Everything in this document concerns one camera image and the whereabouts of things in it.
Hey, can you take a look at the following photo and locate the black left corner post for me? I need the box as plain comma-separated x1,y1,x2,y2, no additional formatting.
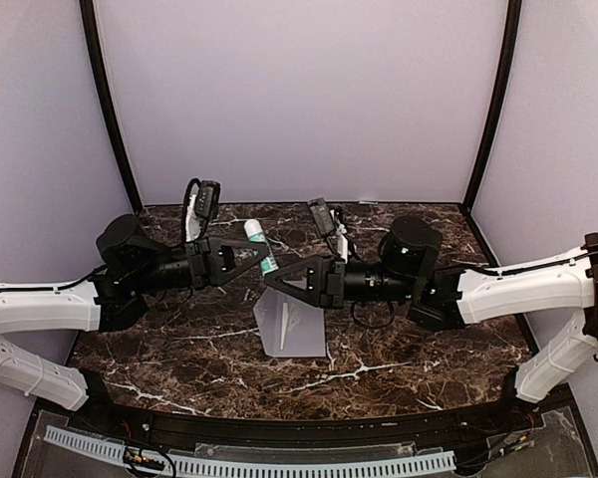
79,0,144,214

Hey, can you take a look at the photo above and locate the black right corner post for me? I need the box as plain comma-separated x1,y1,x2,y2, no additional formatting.
461,0,522,215

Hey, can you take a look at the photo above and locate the cream lined letter paper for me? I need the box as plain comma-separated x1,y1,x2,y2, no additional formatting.
279,302,290,350

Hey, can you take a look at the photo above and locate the black front frame rail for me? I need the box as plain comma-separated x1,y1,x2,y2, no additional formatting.
57,403,544,449

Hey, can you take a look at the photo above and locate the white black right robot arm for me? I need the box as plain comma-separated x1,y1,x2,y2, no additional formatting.
265,216,598,432

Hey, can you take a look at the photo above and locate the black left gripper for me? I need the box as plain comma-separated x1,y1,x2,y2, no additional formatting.
131,234,272,294

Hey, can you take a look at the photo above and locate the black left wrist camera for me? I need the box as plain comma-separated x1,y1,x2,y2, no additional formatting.
181,178,221,243

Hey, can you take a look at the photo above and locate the black corner post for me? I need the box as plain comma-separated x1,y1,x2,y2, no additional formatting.
79,0,144,214
461,0,522,215

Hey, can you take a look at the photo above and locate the grey paper envelope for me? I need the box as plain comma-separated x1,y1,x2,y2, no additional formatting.
253,288,326,359

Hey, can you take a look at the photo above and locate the white slotted cable duct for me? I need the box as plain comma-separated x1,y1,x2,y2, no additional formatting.
44,425,456,478

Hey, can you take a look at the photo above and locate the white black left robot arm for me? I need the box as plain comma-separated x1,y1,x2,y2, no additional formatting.
0,214,269,434

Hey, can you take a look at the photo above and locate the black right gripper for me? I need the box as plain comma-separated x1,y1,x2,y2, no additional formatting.
265,252,418,308

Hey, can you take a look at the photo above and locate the white green glue stick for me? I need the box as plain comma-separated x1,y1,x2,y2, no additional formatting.
244,219,279,275

